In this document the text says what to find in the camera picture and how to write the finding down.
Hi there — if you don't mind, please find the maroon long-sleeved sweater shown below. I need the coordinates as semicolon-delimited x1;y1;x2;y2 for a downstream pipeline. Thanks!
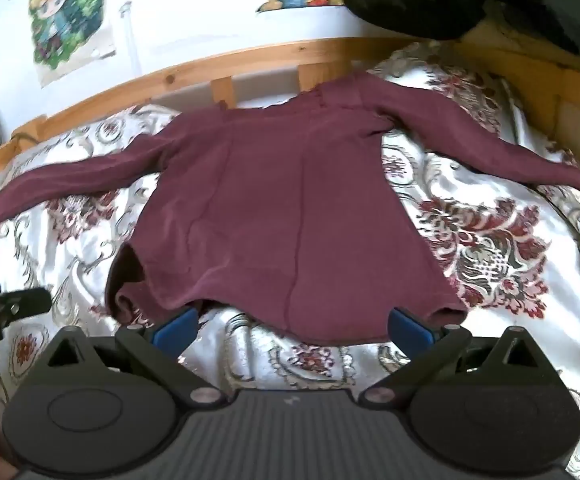
0;71;580;347

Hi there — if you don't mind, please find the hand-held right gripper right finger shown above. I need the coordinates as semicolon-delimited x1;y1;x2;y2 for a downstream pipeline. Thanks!
358;307;547;408

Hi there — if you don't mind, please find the cartoon figure wall poster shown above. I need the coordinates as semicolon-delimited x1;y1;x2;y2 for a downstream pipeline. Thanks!
27;0;117;88

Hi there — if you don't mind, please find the white floral satin bedspread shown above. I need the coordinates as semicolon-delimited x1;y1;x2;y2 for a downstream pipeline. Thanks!
0;42;580;480

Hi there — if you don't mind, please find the white wall pipe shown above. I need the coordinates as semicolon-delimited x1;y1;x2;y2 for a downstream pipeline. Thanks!
119;2;144;77

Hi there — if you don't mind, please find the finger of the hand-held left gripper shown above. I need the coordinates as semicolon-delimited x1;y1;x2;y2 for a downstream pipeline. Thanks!
0;280;54;344

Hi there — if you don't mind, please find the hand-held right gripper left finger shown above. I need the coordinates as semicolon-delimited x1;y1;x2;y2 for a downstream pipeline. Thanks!
45;306;223;408

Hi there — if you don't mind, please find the wooden bed frame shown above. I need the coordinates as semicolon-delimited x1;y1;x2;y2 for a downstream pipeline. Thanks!
0;35;580;181

